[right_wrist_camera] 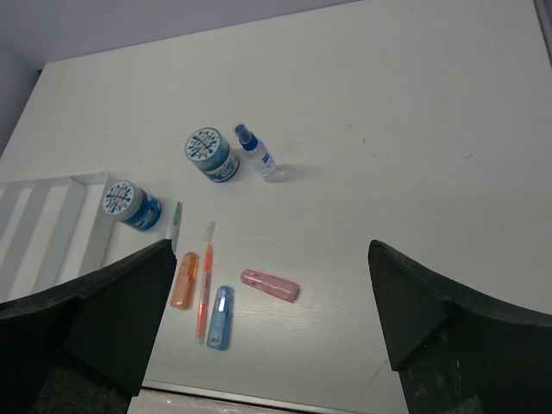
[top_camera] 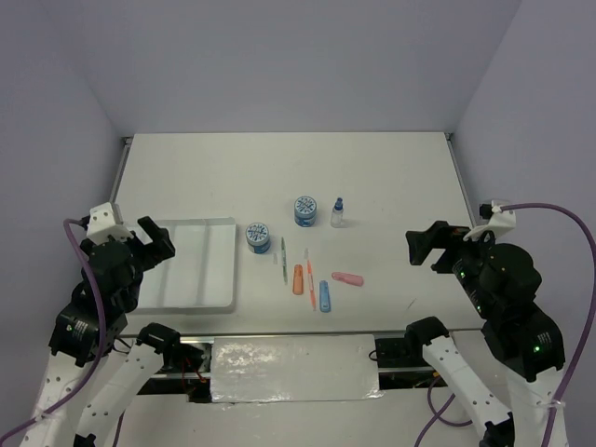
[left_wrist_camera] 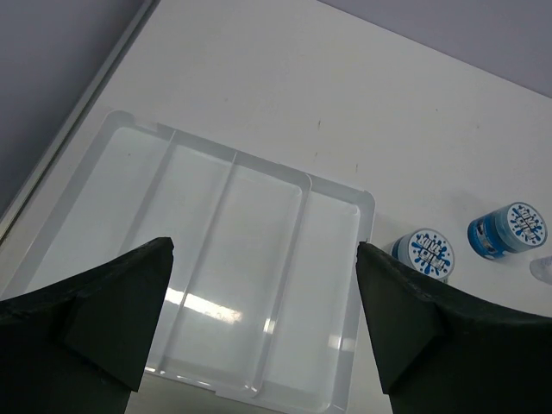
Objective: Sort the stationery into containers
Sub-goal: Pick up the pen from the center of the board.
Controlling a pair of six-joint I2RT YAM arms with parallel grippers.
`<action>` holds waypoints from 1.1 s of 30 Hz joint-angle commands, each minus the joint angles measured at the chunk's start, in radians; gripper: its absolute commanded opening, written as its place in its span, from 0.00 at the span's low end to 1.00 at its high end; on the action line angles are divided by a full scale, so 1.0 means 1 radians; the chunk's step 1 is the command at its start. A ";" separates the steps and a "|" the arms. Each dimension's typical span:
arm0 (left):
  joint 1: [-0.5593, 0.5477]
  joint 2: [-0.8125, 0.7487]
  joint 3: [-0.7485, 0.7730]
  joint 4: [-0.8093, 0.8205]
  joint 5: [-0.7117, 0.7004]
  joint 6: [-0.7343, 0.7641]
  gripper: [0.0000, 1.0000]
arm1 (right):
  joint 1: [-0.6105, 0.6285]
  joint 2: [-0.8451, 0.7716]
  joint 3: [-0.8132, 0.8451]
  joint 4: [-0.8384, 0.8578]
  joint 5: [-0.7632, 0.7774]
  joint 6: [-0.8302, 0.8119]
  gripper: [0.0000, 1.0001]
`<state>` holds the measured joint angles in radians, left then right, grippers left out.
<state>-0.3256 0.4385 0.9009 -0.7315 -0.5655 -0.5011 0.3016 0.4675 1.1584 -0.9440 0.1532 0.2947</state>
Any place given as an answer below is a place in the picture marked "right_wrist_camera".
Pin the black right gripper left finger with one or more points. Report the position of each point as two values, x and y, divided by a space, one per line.
83 346

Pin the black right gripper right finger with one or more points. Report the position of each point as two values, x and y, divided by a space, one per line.
457 350

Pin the orange highlighter pen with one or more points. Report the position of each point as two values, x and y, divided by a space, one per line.
205 283

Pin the green pen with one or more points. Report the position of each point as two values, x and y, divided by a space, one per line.
175 226

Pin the orange translucent case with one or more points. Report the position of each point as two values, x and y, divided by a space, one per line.
184 283

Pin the blue translucent case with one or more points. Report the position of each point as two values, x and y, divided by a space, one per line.
221 319

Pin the blue slime jar near tray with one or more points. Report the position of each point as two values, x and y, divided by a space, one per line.
129 204

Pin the pink translucent case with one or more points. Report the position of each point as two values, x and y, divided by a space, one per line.
274 286

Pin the blue slime jar far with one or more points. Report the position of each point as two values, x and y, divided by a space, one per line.
212 155

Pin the small clear spray bottle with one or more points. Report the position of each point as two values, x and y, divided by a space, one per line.
258 155

